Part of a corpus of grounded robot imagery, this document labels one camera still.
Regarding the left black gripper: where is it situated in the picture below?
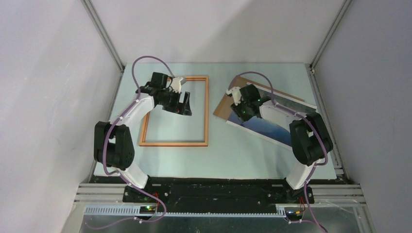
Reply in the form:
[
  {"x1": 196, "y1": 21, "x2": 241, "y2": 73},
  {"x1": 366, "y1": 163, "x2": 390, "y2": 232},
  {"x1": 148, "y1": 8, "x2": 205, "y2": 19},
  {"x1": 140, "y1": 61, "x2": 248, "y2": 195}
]
[{"x1": 158, "y1": 88, "x2": 191, "y2": 116}]

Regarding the sunset photo print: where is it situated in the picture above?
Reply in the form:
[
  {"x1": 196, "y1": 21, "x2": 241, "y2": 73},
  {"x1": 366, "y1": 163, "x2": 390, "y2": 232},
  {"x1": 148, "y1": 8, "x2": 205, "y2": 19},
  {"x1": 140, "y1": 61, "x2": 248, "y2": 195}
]
[{"x1": 225, "y1": 82, "x2": 318, "y2": 150}]

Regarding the brown backing board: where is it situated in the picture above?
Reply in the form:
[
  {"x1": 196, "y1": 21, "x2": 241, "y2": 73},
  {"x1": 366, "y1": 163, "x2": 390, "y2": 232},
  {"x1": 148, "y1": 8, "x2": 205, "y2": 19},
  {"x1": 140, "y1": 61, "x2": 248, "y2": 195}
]
[{"x1": 213, "y1": 76, "x2": 316, "y2": 120}]

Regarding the wooden picture frame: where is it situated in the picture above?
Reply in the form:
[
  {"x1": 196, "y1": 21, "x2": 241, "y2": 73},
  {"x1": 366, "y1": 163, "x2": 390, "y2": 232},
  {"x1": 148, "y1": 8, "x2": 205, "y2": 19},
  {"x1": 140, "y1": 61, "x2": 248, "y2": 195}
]
[{"x1": 138, "y1": 76, "x2": 209, "y2": 147}]

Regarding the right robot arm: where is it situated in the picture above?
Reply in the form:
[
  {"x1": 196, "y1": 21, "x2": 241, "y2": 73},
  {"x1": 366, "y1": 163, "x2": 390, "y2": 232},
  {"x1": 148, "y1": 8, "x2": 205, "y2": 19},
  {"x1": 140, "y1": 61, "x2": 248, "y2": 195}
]
[{"x1": 226, "y1": 84, "x2": 333, "y2": 203}]

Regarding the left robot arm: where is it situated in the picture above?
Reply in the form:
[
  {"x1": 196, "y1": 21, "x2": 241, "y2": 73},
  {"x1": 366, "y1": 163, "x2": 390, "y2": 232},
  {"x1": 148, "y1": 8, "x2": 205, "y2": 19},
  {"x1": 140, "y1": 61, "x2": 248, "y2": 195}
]
[{"x1": 94, "y1": 72, "x2": 192, "y2": 202}]

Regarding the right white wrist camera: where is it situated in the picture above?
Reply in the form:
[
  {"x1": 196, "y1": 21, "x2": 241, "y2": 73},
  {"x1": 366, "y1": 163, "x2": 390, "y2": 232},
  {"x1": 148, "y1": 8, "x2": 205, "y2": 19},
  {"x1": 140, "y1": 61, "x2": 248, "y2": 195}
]
[{"x1": 226, "y1": 86, "x2": 241, "y2": 106}]

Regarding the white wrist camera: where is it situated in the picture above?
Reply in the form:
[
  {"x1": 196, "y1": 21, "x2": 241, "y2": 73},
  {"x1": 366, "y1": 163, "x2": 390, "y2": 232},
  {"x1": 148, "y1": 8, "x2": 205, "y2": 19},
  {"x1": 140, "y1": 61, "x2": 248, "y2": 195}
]
[
  {"x1": 169, "y1": 76, "x2": 187, "y2": 93},
  {"x1": 226, "y1": 86, "x2": 241, "y2": 106}
]

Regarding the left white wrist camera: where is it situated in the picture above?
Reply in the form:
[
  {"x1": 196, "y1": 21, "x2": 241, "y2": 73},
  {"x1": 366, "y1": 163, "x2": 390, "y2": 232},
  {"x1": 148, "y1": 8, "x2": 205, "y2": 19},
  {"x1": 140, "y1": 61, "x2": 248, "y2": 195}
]
[{"x1": 169, "y1": 76, "x2": 187, "y2": 93}]

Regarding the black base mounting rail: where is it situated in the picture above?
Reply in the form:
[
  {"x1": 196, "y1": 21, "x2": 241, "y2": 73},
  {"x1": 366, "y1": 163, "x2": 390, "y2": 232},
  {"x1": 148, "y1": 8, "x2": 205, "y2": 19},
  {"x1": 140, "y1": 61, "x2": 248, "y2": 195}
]
[{"x1": 90, "y1": 175, "x2": 319, "y2": 215}]

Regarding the left aluminium corner post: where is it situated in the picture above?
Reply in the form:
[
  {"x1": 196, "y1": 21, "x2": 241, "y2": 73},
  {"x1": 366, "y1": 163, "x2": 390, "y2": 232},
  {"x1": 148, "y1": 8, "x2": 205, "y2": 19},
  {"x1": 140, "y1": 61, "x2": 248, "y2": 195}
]
[{"x1": 80, "y1": 0, "x2": 125, "y2": 73}]

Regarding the aluminium corner post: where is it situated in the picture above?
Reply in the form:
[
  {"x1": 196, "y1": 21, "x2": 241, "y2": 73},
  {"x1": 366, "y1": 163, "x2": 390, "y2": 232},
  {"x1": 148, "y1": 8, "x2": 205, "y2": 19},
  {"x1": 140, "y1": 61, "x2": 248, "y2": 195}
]
[
  {"x1": 310, "y1": 0, "x2": 353, "y2": 69},
  {"x1": 80, "y1": 0, "x2": 125, "y2": 73}
]

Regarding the grey cable duct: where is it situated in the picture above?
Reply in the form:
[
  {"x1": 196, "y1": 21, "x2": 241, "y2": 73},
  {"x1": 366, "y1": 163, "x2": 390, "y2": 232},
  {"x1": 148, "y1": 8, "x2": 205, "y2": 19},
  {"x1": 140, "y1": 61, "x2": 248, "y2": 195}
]
[{"x1": 84, "y1": 205, "x2": 292, "y2": 217}]

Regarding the right aluminium corner post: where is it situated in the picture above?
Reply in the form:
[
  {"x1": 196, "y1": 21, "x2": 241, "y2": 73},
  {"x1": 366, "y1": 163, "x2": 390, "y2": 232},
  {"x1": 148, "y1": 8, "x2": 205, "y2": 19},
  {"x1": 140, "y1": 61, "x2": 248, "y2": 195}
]
[{"x1": 310, "y1": 0, "x2": 353, "y2": 69}]

